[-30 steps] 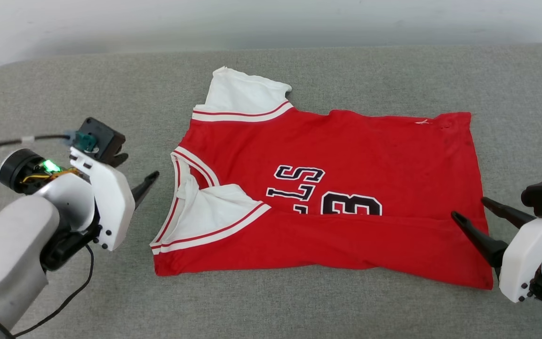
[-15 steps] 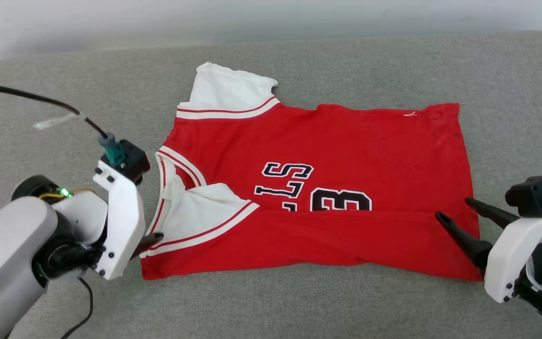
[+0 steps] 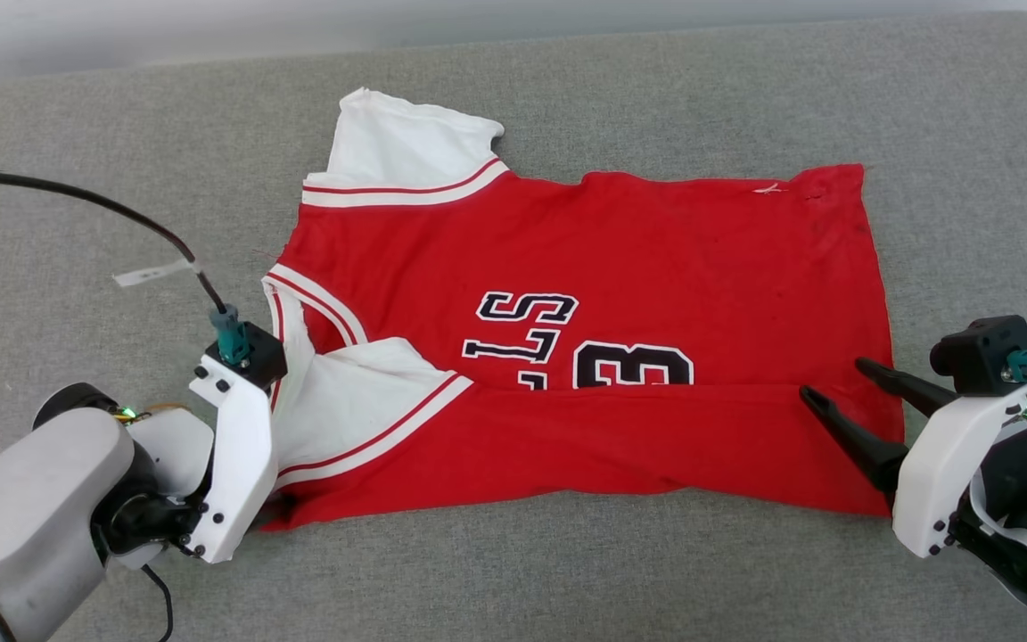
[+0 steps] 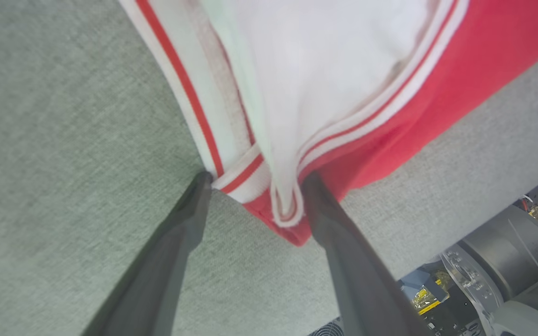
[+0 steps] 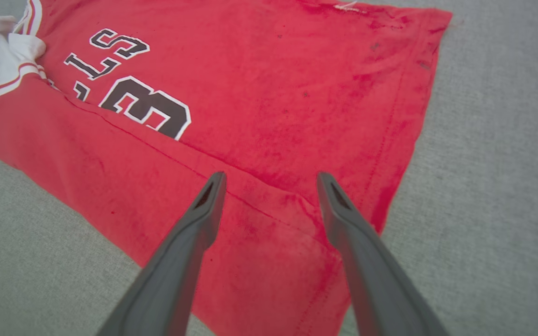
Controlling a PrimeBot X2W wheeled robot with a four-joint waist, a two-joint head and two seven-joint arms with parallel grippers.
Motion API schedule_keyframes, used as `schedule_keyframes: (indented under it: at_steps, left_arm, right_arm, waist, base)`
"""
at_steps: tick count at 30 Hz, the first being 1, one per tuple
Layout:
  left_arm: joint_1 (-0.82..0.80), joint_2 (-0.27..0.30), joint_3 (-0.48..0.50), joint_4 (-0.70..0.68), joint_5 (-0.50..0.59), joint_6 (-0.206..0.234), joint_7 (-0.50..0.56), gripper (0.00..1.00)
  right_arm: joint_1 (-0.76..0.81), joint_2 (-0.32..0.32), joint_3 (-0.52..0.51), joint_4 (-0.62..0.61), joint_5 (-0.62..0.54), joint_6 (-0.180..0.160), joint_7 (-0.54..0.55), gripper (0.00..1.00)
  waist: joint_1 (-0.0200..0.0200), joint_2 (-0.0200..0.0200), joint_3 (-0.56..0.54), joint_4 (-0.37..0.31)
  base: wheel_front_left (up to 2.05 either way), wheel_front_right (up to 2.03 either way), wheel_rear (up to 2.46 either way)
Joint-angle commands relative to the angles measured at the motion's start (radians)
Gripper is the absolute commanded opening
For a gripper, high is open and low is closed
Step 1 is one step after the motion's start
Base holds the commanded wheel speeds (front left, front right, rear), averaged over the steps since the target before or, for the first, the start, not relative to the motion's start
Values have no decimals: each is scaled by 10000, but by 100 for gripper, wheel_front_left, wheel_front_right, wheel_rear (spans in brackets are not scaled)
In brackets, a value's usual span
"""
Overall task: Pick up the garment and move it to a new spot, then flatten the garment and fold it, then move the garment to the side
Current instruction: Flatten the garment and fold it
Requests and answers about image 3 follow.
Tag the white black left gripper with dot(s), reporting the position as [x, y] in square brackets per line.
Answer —
[242, 455]

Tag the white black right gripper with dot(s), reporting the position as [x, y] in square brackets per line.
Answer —
[941, 473]

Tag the red white basketball jersey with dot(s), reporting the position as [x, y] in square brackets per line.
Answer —
[612, 250]

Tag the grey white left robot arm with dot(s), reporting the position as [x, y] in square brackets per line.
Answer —
[23, 517]

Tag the grey fabric sofa seat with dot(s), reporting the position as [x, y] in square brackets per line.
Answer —
[77, 116]

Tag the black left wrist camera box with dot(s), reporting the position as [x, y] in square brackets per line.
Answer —
[262, 357]

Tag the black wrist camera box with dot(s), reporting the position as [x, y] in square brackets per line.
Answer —
[981, 348]
[262, 357]

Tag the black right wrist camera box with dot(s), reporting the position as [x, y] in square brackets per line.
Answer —
[981, 348]

